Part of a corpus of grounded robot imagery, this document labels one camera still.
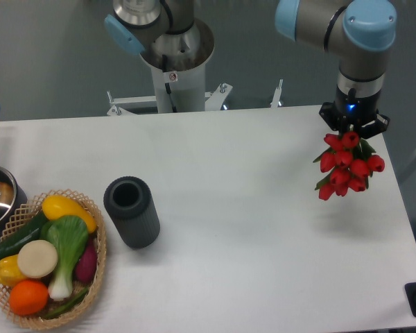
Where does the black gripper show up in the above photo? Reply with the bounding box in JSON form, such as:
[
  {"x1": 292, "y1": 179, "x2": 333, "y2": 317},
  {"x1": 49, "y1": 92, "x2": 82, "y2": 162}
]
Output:
[{"x1": 319, "y1": 87, "x2": 390, "y2": 139}]

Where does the red tulip bouquet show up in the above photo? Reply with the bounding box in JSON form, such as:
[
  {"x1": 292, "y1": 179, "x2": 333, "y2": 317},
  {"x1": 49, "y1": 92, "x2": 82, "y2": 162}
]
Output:
[{"x1": 314, "y1": 131, "x2": 385, "y2": 200}]

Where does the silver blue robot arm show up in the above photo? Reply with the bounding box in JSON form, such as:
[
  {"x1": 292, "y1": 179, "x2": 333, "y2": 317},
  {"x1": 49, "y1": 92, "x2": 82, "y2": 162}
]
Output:
[{"x1": 104, "y1": 1, "x2": 397, "y2": 139}]

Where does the dark grey ribbed vase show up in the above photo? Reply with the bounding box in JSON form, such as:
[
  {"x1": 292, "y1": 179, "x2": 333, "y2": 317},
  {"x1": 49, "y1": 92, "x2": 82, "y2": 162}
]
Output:
[{"x1": 103, "y1": 176, "x2": 160, "y2": 249}]

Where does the purple sweet potato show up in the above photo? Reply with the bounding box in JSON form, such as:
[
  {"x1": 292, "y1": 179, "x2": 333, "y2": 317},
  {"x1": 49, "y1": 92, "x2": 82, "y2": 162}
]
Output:
[{"x1": 74, "y1": 239, "x2": 97, "y2": 284}]

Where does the green bok choy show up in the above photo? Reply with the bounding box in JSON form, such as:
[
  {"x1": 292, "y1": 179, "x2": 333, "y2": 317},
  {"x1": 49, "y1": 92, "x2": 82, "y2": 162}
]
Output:
[{"x1": 41, "y1": 215, "x2": 89, "y2": 301}]

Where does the yellow squash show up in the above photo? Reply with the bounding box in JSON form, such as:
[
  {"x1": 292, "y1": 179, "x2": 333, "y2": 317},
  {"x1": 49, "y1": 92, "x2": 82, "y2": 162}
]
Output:
[{"x1": 42, "y1": 195, "x2": 97, "y2": 234}]

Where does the green chili pepper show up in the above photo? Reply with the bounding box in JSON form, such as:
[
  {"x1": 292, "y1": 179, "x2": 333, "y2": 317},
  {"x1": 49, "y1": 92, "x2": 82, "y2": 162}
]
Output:
[{"x1": 43, "y1": 287, "x2": 89, "y2": 320}]

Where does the woven wicker basket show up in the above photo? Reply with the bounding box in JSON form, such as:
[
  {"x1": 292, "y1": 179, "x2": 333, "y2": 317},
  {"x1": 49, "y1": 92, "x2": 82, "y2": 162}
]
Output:
[{"x1": 0, "y1": 189, "x2": 107, "y2": 331}]

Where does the beige round bun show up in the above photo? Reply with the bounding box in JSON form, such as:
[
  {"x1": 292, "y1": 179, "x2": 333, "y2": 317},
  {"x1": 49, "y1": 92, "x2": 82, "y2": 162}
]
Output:
[{"x1": 17, "y1": 240, "x2": 58, "y2": 279}]

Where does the green cucumber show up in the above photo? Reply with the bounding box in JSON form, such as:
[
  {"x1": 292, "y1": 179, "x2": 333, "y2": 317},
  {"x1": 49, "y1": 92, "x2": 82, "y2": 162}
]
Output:
[{"x1": 0, "y1": 211, "x2": 48, "y2": 260}]

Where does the orange fruit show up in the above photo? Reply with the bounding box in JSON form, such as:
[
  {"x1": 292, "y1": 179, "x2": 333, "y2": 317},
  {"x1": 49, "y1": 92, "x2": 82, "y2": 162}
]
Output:
[{"x1": 8, "y1": 280, "x2": 49, "y2": 316}]

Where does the yellow bell pepper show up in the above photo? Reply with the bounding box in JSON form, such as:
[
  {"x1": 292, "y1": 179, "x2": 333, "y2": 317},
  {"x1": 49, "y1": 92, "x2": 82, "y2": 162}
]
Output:
[{"x1": 0, "y1": 255, "x2": 28, "y2": 287}]

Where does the white metal base frame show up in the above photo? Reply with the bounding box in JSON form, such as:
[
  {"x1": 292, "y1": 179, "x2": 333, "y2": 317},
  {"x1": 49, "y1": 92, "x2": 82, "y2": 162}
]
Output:
[{"x1": 106, "y1": 78, "x2": 284, "y2": 116}]

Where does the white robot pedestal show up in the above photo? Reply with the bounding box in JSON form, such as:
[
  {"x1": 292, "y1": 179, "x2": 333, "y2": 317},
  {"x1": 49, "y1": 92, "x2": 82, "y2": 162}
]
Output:
[{"x1": 141, "y1": 18, "x2": 214, "y2": 113}]

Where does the black cable on pedestal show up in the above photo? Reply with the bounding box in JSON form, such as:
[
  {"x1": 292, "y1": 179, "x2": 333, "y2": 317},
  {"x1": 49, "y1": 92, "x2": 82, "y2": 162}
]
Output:
[{"x1": 161, "y1": 54, "x2": 177, "y2": 113}]

